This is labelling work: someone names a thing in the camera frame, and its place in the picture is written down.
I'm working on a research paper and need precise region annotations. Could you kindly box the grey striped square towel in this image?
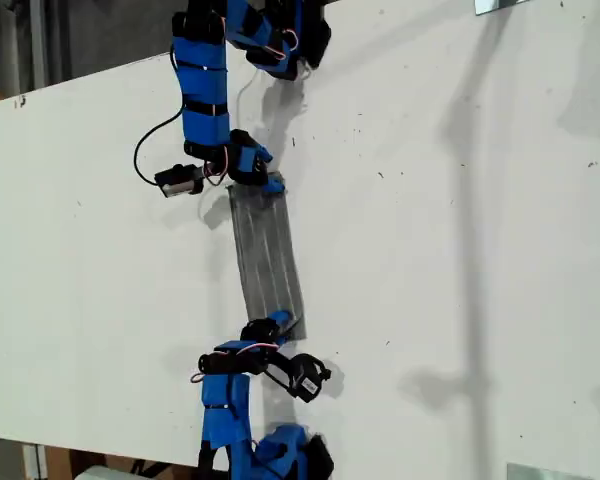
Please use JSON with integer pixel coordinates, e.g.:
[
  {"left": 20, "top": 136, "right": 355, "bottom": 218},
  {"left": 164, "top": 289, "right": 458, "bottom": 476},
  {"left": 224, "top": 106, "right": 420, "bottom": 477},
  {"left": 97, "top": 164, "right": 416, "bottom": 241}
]
[{"left": 225, "top": 170, "right": 309, "bottom": 343}]

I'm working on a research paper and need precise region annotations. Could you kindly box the white container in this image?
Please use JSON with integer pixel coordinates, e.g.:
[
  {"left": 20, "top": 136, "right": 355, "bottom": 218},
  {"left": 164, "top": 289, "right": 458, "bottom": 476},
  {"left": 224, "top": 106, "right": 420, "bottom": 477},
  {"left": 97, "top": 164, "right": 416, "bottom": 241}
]
[{"left": 73, "top": 464, "right": 137, "bottom": 480}]

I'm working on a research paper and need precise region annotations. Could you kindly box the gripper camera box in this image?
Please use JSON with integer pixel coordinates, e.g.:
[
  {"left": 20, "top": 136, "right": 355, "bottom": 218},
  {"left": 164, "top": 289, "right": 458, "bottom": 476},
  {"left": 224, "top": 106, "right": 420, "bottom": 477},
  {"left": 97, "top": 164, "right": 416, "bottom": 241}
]
[
  {"left": 153, "top": 163, "right": 205, "bottom": 199},
  {"left": 288, "top": 352, "right": 333, "bottom": 405}
]

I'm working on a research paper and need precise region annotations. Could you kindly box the camera black cable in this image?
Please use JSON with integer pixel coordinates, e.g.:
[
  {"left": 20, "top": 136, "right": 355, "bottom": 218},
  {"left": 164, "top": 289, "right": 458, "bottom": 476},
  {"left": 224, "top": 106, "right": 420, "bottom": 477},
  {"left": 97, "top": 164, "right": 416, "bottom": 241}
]
[{"left": 133, "top": 111, "right": 187, "bottom": 188}]

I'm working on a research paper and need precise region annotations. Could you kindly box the white metal post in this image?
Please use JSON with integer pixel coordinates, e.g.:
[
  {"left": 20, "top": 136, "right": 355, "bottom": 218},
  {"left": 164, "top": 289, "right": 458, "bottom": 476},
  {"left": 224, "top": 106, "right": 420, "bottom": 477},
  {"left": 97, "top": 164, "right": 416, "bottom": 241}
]
[{"left": 21, "top": 442, "right": 49, "bottom": 480}]

